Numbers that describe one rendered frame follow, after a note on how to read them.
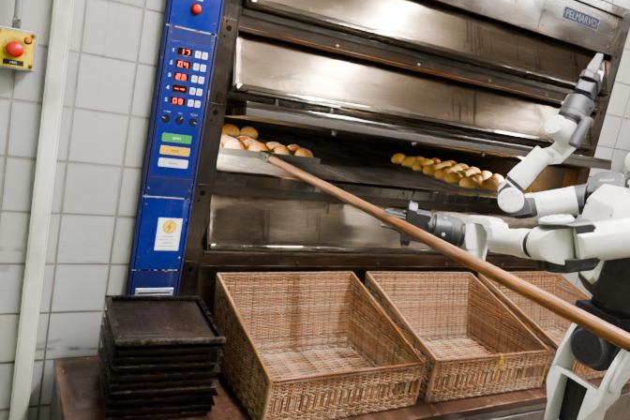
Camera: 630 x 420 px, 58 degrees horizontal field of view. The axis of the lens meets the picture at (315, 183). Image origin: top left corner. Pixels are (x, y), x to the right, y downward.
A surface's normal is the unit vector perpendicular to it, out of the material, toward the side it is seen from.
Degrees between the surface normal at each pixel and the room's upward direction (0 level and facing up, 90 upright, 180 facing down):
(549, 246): 90
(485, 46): 70
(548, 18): 92
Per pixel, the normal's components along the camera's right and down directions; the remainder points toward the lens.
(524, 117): 0.51, -0.11
